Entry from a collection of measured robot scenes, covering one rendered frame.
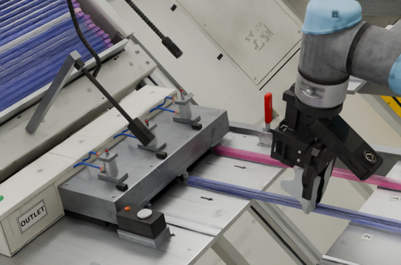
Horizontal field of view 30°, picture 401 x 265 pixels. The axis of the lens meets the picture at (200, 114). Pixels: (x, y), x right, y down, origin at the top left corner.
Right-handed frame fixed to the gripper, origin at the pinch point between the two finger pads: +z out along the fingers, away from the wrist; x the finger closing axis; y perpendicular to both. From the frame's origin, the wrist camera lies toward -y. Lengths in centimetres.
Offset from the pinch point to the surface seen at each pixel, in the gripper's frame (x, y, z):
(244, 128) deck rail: -19.2, 24.5, 6.3
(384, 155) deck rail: -19.1, -3.9, -0.4
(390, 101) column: -284, 73, 158
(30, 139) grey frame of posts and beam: 12, 51, 3
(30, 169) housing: 17, 47, 5
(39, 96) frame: 6, 55, -1
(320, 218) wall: -179, 64, 169
